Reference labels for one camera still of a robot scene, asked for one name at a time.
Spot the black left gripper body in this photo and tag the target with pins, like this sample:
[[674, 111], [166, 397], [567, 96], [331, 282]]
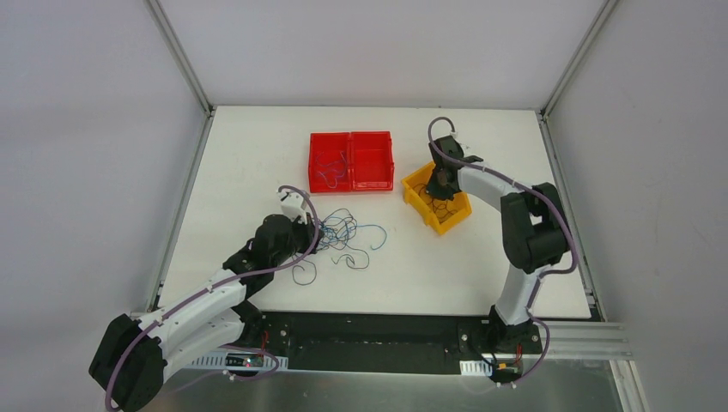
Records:
[[313, 236]]

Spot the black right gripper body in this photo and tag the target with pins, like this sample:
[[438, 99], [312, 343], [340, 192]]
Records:
[[440, 181]]

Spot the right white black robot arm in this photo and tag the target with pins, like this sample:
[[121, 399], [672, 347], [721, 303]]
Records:
[[534, 233]]

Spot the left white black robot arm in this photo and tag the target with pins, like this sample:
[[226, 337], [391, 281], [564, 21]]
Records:
[[188, 318]]

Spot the yellow plastic bin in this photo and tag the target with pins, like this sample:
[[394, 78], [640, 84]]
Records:
[[441, 216]]

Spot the right red plastic bin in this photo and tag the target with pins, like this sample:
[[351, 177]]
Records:
[[371, 162]]

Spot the red plastic bin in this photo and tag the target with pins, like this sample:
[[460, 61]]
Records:
[[371, 162], [328, 163]]

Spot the left red plastic bin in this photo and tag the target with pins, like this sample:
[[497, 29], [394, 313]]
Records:
[[328, 163]]

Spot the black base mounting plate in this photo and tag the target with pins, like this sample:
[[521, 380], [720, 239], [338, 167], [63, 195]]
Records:
[[385, 343]]

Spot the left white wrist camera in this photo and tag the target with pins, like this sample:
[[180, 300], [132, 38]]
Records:
[[293, 206]]

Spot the left white cable duct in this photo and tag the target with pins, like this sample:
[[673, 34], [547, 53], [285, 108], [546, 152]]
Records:
[[238, 361]]

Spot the white cable duct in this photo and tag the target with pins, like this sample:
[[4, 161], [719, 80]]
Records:
[[478, 368], [238, 361]]

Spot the right white cable duct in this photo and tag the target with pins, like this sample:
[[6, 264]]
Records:
[[478, 368]]

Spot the aluminium frame rail left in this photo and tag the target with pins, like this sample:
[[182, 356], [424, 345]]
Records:
[[159, 108]]

